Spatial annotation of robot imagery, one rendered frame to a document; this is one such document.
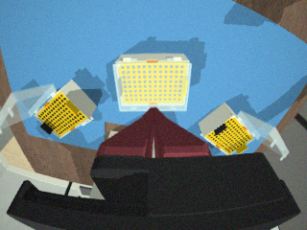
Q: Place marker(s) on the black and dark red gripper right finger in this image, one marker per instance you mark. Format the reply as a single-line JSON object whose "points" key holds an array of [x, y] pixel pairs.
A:
{"points": [[172, 140]]}

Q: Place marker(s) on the blue bench mat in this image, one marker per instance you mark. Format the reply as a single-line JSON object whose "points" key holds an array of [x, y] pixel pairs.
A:
{"points": [[239, 57]]}

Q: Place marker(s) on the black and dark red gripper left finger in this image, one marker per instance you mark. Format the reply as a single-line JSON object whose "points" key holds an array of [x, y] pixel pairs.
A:
{"points": [[133, 139]]}

